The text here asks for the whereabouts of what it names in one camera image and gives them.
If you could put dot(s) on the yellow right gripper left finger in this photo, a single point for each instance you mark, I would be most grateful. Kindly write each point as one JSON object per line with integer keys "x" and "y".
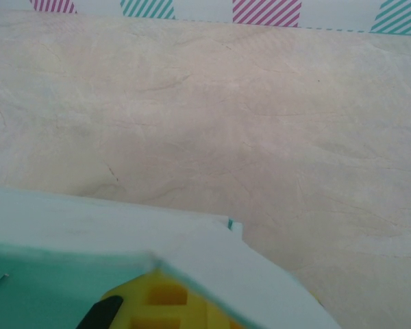
{"x": 164, "y": 301}

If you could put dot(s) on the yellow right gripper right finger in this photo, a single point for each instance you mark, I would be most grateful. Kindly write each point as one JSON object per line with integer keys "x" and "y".
{"x": 316, "y": 299}

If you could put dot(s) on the light blue paper box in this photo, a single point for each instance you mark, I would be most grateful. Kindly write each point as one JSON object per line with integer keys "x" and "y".
{"x": 89, "y": 222}

